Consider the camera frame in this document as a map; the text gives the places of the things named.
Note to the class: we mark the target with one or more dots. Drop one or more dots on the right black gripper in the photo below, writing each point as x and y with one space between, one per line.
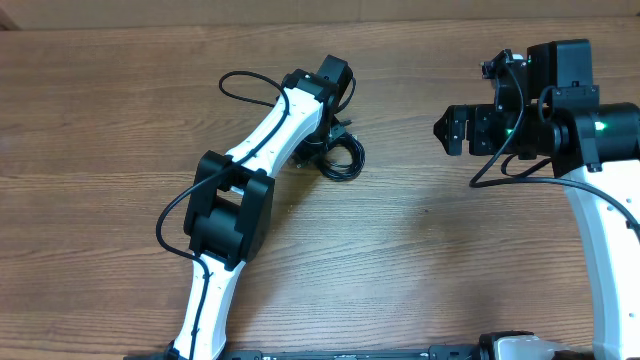
478 120

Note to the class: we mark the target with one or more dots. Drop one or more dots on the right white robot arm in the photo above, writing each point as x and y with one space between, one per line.
547 110

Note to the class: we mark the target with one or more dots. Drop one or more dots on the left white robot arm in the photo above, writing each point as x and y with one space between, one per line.
230 202

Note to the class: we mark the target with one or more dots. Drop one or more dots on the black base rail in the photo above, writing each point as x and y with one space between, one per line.
350 354

